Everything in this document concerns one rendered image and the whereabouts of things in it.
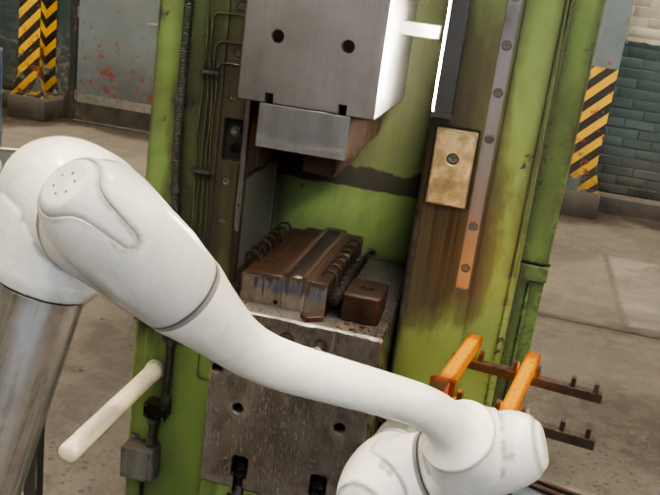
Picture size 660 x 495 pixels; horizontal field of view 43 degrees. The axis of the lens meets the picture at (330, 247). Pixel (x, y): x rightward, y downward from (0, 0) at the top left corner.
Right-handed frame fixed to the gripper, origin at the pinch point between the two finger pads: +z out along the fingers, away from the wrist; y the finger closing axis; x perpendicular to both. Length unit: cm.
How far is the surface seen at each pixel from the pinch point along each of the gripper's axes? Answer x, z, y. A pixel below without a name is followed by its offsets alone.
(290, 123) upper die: 38, 28, -46
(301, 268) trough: 4, 38, -43
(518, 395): -2.9, 16.2, 12.6
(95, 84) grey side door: -45, 574, -486
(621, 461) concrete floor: -91, 186, 44
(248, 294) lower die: -2, 28, -51
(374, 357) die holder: -8.1, 26.8, -19.1
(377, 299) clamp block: 3.0, 32.8, -22.2
